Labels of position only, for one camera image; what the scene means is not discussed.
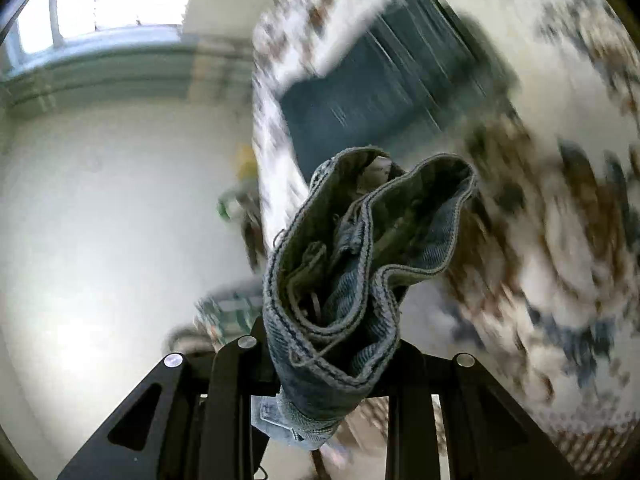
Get light blue denim shorts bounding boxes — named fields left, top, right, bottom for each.
left=252, top=146, right=476, bottom=451

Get teal storage rack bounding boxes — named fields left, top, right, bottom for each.
left=195, top=276, right=262, bottom=349

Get floral bed sheet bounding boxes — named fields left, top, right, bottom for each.
left=253, top=0, right=639, bottom=479

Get yellow box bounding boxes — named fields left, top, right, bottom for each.
left=235, top=144, right=258, bottom=181

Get left green curtain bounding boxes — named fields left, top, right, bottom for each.
left=1, top=36, right=254, bottom=118

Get dark blue folded jeans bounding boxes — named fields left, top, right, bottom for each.
left=279, top=0, right=512, bottom=178

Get barred window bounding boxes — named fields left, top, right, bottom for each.
left=1, top=0, right=189, bottom=68

